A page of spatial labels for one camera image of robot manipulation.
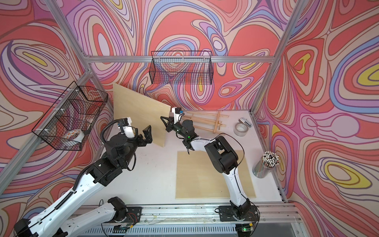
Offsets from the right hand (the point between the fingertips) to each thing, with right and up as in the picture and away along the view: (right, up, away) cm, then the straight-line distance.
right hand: (161, 120), depth 87 cm
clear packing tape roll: (+54, -6, +20) cm, 58 cm away
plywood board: (+21, -35, -1) cm, 41 cm away
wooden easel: (+29, 0, +22) cm, 37 cm away
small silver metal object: (+60, 0, +24) cm, 64 cm away
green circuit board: (-17, -55, -15) cm, 59 cm away
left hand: (-4, -4, -19) cm, 20 cm away
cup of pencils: (+56, -26, -10) cm, 63 cm away
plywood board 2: (-12, +5, +3) cm, 13 cm away
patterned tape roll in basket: (-39, -8, -15) cm, 42 cm away
